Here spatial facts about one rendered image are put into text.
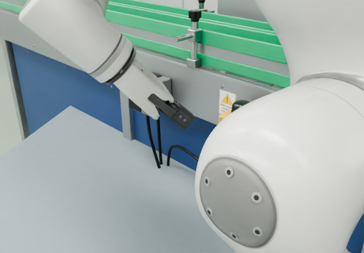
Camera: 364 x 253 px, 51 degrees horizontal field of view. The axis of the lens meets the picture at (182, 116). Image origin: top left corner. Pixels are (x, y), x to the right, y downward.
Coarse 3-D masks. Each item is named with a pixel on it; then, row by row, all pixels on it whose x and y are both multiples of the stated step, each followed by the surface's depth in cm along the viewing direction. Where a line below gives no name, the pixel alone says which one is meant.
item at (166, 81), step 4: (160, 76) 97; (164, 76) 96; (160, 80) 94; (164, 80) 94; (168, 80) 94; (164, 84) 94; (168, 84) 95; (168, 88) 95; (132, 104) 96; (132, 108) 97; (136, 108) 96; (140, 108) 95; (156, 108) 94; (144, 112) 94
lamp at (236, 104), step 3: (234, 102) 77; (237, 102) 77; (240, 102) 76; (243, 102) 76; (246, 102) 76; (249, 102) 77; (234, 105) 76; (237, 105) 76; (240, 105) 76; (243, 105) 76; (234, 108) 76; (237, 108) 76; (231, 111) 78
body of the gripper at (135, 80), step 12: (132, 60) 60; (120, 72) 60; (132, 72) 59; (144, 72) 61; (108, 84) 61; (120, 84) 59; (132, 84) 60; (144, 84) 60; (156, 84) 61; (132, 96) 60; (144, 96) 61; (168, 96) 62; (144, 108) 62
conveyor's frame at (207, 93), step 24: (0, 24) 160; (48, 48) 136; (168, 72) 95; (192, 72) 89; (216, 72) 86; (120, 96) 114; (192, 96) 92; (216, 96) 86; (240, 96) 81; (216, 120) 89
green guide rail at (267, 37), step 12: (132, 12) 112; (144, 12) 108; (156, 12) 105; (180, 24) 100; (204, 24) 94; (216, 24) 92; (240, 36) 88; (252, 36) 85; (264, 36) 83; (276, 36) 81
